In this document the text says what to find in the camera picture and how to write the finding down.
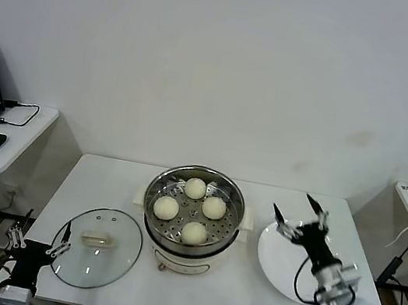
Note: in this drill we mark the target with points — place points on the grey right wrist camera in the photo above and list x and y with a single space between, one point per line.
347 280

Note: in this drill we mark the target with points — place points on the cream electric cooker base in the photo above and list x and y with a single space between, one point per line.
188 264

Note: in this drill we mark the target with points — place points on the white steamed baozi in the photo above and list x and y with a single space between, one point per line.
214 207
194 234
166 208
195 188

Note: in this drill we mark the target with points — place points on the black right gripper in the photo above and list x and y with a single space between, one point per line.
314 243

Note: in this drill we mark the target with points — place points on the perforated steel steamer basket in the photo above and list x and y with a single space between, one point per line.
226 227

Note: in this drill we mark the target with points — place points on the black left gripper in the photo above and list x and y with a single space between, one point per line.
31 256

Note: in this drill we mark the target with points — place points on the white round plate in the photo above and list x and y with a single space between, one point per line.
279 260

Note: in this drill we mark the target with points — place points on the round glass pot lid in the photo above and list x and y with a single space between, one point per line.
109 262

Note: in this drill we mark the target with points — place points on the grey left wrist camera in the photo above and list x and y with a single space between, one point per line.
12 296

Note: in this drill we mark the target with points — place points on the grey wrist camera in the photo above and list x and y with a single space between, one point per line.
12 296
347 280

